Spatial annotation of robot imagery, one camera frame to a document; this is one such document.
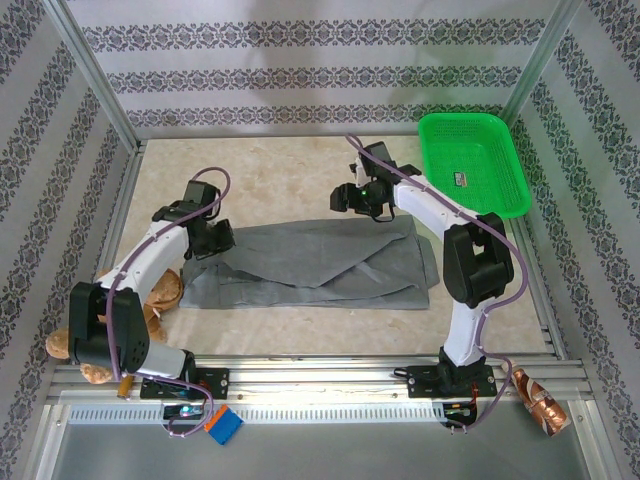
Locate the grey long sleeve shirt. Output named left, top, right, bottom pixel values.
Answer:
left=178, top=214, right=441, bottom=312

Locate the brown teddy bear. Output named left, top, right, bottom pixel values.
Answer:
left=44, top=267, right=184, bottom=386

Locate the green plastic basket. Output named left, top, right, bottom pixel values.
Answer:
left=417, top=112, right=532, bottom=222

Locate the black electronics board with LED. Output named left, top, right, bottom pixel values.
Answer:
left=162, top=403, right=206, bottom=421
left=442, top=399, right=477, bottom=419

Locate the blue and orange block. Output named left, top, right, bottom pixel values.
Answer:
left=203, top=403, right=245, bottom=446

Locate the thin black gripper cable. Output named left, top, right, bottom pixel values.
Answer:
left=370, top=202, right=397, bottom=225

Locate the aluminium table side rail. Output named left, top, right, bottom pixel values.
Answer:
left=512, top=219, right=570, bottom=361
left=94, top=141, right=149, bottom=274

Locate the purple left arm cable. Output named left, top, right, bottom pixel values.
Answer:
left=104, top=167, right=232, bottom=441

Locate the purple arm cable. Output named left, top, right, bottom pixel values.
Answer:
left=104, top=167, right=232, bottom=441
left=345, top=133, right=530, bottom=435

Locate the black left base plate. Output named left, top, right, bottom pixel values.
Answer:
left=139, top=367, right=231, bottom=401

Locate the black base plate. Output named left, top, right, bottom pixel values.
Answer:
left=407, top=364, right=499, bottom=400
left=139, top=367, right=231, bottom=401

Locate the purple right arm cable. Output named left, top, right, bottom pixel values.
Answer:
left=345, top=133, right=530, bottom=435

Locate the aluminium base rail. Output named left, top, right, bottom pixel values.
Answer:
left=47, top=352, right=594, bottom=401

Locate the aluminium frame post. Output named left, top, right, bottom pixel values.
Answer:
left=48, top=0, right=147, bottom=151
left=502, top=0, right=586, bottom=124

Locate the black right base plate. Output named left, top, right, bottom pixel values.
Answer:
left=407, top=364, right=499, bottom=400

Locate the slotted metal cable duct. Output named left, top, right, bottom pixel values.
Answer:
left=67, top=402, right=447, bottom=426

